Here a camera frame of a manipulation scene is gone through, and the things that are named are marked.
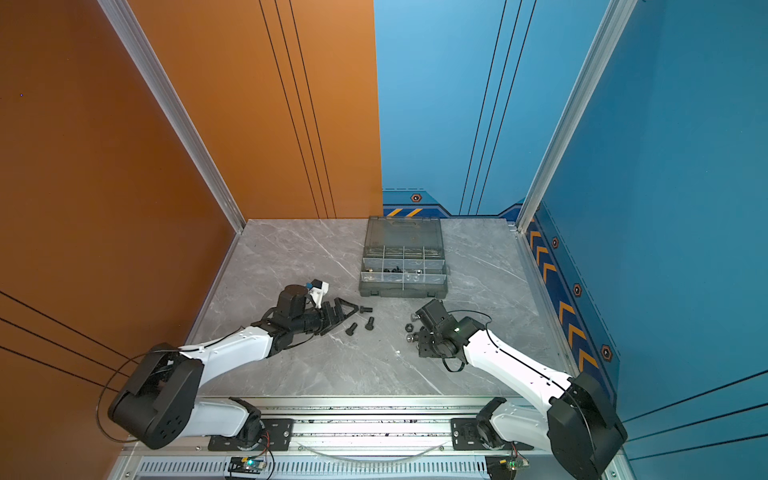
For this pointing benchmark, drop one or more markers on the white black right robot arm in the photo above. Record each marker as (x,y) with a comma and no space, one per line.
(570,417)

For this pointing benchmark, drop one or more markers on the left aluminium frame post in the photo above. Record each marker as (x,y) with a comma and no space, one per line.
(126,25)

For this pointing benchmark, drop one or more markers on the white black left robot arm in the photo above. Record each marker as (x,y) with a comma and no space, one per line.
(159,402)

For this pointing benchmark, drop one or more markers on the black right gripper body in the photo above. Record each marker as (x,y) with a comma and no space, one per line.
(428,345)

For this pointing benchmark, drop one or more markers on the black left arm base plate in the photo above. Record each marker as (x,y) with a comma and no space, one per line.
(274,434)

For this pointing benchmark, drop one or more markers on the clear grey compartment organizer box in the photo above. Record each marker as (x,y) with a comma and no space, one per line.
(404,258)

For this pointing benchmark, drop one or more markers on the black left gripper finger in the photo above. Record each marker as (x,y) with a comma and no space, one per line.
(334,316)
(341,303)

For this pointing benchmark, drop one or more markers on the aluminium corner frame post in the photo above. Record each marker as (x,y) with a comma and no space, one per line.
(609,32)

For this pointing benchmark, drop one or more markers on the green circuit board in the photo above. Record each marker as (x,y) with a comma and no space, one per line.
(246,467)

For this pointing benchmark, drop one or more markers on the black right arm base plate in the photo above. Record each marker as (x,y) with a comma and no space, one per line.
(466,436)

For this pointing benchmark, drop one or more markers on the aluminium front rail frame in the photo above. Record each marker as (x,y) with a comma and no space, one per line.
(374,437)

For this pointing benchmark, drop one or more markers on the small right circuit board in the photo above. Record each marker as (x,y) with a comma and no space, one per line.
(505,468)

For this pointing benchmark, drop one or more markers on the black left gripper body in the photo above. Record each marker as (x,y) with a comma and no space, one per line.
(311,323)

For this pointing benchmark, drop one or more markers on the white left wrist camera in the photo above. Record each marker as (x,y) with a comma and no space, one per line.
(317,290)

